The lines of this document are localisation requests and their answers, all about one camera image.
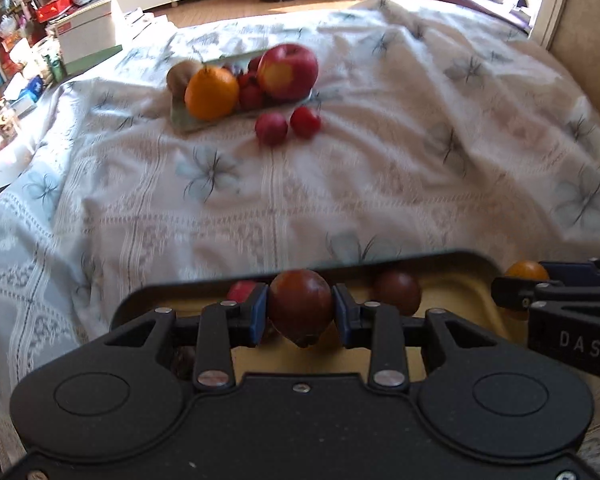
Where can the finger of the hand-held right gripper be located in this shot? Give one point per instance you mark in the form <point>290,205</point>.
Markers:
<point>575,271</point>
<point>512,292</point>

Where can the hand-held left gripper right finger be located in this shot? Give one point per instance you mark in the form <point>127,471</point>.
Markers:
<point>342,317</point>

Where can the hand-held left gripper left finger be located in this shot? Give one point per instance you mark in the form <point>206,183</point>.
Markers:
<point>258,316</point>

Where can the small orange fruit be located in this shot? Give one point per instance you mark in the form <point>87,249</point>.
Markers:
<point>527,271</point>

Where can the red plum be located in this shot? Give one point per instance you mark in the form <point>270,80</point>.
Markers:
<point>241,291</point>

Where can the dark purple plum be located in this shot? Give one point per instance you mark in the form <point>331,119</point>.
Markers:
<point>300,305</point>
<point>399,292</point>

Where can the yellow metal tray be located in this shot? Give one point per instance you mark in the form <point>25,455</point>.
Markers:
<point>455,287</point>

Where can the white floral lace tablecloth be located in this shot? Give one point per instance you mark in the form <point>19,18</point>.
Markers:
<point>330,185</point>

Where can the small red fruit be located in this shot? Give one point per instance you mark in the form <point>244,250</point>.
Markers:
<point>246,80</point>
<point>305,121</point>
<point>254,64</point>
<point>251,96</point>
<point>271,128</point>

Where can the pale green rectangular plate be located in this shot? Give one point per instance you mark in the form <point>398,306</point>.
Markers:
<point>182,121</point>

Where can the orange with stem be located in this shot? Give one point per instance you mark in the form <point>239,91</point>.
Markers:
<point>211,93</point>

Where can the large red apple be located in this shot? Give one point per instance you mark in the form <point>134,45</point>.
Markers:
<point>287,71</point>

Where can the brown kiwi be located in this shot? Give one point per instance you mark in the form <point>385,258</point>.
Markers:
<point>179,76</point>

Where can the white calendar box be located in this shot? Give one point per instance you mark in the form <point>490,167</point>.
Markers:
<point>87,27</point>

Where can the red gift box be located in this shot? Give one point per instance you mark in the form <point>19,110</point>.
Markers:
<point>55,8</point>

